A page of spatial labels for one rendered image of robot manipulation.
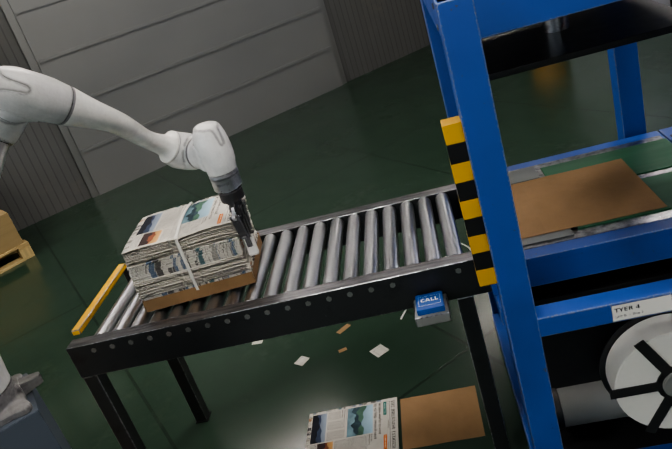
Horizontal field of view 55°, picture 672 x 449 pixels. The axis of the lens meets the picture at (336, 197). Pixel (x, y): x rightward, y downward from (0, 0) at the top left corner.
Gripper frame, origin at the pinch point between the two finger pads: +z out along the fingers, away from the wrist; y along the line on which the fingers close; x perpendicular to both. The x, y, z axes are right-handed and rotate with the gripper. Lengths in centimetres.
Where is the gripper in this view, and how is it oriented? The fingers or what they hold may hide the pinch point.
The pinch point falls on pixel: (251, 244)
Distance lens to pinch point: 208.6
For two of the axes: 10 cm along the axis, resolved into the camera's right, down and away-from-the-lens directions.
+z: 2.8, 8.8, 3.8
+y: -0.6, 4.1, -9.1
